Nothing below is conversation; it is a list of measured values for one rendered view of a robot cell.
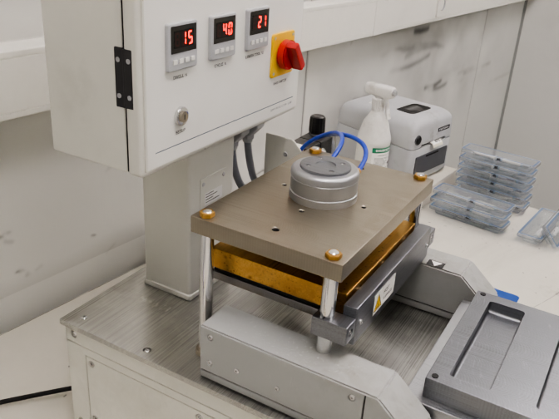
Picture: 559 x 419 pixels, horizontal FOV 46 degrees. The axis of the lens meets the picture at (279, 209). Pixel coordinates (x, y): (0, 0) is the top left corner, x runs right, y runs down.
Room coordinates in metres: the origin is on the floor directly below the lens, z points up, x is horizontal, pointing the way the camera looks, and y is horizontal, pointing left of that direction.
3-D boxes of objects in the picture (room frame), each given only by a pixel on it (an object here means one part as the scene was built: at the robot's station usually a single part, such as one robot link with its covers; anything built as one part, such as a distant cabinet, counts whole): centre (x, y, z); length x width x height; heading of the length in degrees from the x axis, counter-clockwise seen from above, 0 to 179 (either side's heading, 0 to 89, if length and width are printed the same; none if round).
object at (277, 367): (0.55, -0.04, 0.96); 0.25 x 0.05 x 0.07; 61
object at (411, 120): (1.64, -0.29, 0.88); 0.25 x 0.20 x 0.17; 49
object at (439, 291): (0.79, -0.18, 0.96); 0.26 x 0.05 x 0.07; 61
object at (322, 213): (0.74, -0.03, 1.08); 0.31 x 0.24 x 0.13; 151
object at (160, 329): (0.72, -0.02, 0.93); 0.46 x 0.35 x 0.01; 61
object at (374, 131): (1.52, -0.22, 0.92); 0.09 x 0.08 x 0.25; 45
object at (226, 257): (0.71, -0.05, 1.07); 0.22 x 0.17 x 0.10; 151
